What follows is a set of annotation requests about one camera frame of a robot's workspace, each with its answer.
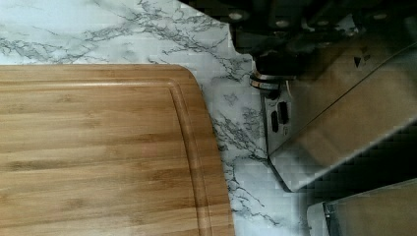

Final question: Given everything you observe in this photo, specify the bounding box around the stainless steel slot toaster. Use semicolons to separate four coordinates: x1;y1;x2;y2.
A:
262;37;416;192

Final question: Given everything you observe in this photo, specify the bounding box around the bamboo cutting board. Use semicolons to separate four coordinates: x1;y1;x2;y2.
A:
0;65;234;236

